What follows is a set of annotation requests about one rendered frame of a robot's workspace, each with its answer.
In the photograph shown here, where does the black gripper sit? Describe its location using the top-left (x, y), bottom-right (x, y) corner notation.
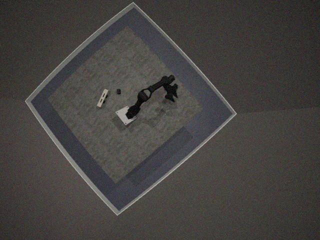
top-left (164, 85), bottom-right (178, 102)

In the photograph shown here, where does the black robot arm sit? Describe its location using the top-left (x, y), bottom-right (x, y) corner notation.
top-left (125, 75), bottom-right (178, 119)

